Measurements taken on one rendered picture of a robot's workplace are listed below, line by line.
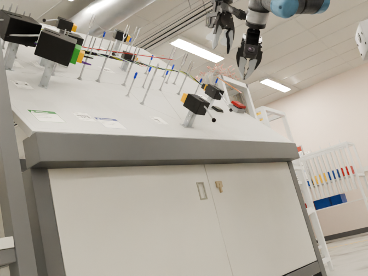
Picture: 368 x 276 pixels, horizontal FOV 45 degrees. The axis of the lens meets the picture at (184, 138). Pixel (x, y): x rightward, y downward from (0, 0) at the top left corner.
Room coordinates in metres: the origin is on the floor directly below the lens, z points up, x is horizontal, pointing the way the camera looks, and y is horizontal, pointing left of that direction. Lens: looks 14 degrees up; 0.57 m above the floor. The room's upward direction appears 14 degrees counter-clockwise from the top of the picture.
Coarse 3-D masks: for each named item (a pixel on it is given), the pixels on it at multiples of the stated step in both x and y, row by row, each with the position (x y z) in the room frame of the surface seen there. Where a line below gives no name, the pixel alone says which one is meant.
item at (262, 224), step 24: (216, 168) 1.39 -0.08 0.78; (240, 168) 1.50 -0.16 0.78; (264, 168) 1.63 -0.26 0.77; (288, 168) 1.77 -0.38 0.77; (216, 192) 1.37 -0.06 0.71; (240, 192) 1.47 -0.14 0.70; (264, 192) 1.59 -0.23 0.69; (288, 192) 1.73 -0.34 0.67; (240, 216) 1.44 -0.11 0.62; (264, 216) 1.55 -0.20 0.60; (288, 216) 1.68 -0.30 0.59; (240, 240) 1.41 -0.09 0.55; (264, 240) 1.52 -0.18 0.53; (288, 240) 1.64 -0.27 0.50; (240, 264) 1.39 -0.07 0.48; (264, 264) 1.49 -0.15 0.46; (288, 264) 1.60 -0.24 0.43
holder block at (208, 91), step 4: (208, 84) 1.63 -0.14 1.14; (208, 88) 1.63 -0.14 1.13; (212, 88) 1.61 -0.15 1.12; (216, 88) 1.61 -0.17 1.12; (208, 92) 1.63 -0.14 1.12; (212, 92) 1.62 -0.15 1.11; (216, 92) 1.60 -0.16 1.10; (220, 92) 1.62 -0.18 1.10; (212, 96) 1.62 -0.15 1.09; (216, 96) 1.62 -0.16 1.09; (220, 96) 1.63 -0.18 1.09
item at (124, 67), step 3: (123, 51) 1.59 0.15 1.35; (126, 51) 1.59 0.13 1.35; (114, 54) 1.57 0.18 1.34; (123, 54) 1.58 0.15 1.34; (126, 54) 1.58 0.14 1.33; (129, 54) 1.58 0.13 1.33; (123, 57) 1.58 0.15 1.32; (126, 57) 1.58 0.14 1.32; (129, 57) 1.59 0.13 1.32; (123, 63) 1.61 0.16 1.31; (126, 63) 1.61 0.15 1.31; (123, 66) 1.61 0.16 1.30; (126, 66) 1.61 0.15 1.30; (123, 69) 1.62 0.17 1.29; (126, 69) 1.62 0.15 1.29
